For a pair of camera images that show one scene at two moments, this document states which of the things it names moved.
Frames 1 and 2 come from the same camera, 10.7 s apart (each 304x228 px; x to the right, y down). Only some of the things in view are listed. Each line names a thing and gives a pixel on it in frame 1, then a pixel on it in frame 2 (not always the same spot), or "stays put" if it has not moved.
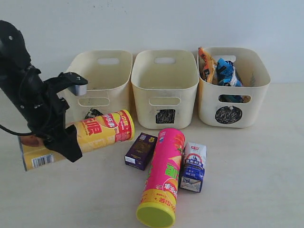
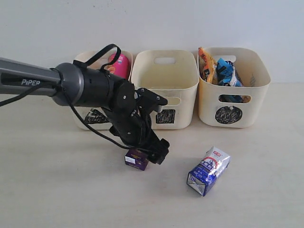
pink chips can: x=157 y=206 to x=120 y=68
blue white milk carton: x=194 y=166 to x=209 y=170
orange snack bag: x=207 y=66 stays put
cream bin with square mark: x=165 y=83 stays put
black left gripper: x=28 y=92 to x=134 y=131
